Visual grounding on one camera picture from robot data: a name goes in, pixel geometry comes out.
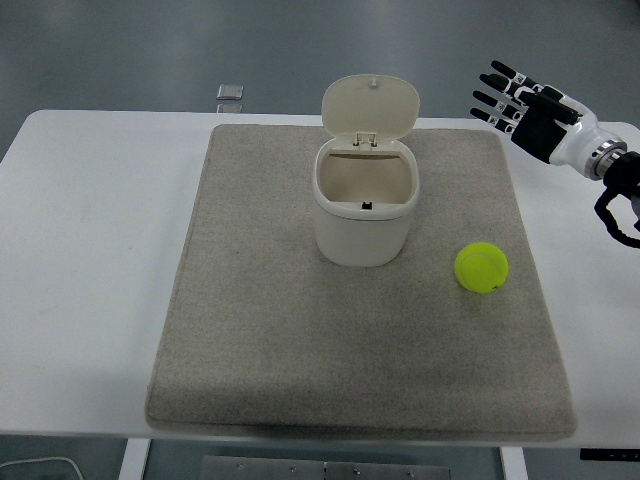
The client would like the beige fabric mat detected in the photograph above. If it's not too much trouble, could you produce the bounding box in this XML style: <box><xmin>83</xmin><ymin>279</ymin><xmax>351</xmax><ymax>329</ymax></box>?
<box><xmin>143</xmin><ymin>123</ymin><xmax>579</xmax><ymax>442</ymax></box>

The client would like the white table leg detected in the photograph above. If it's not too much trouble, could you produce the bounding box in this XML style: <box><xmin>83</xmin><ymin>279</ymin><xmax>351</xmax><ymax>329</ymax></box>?
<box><xmin>499</xmin><ymin>446</ymin><xmax>526</xmax><ymax>480</ymax></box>
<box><xmin>118</xmin><ymin>438</ymin><xmax>152</xmax><ymax>480</ymax></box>

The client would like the yellow-green tennis ball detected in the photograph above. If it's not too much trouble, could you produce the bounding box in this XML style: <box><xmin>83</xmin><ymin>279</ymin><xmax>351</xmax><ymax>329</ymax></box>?
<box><xmin>453</xmin><ymin>241</ymin><xmax>510</xmax><ymax>294</ymax></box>

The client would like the black table control panel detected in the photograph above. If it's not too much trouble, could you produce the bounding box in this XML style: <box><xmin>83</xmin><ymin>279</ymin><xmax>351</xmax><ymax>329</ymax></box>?
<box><xmin>579</xmin><ymin>448</ymin><xmax>640</xmax><ymax>462</ymax></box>

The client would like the grey metal plate with screws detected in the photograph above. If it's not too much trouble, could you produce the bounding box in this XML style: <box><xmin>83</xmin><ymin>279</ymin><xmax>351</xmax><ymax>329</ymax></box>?
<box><xmin>200</xmin><ymin>454</ymin><xmax>453</xmax><ymax>480</ymax></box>

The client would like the cream lidded bin box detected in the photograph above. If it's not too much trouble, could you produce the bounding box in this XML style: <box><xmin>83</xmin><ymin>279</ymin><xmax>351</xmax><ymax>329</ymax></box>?
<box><xmin>312</xmin><ymin>73</ymin><xmax>421</xmax><ymax>269</ymax></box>

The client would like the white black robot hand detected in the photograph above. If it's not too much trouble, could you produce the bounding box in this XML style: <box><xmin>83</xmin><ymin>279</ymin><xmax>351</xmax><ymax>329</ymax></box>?
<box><xmin>469</xmin><ymin>59</ymin><xmax>610</xmax><ymax>175</ymax></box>

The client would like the white cable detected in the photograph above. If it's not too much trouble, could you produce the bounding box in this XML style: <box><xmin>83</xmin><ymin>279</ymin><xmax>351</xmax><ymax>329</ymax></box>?
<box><xmin>0</xmin><ymin>455</ymin><xmax>84</xmax><ymax>480</ymax></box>

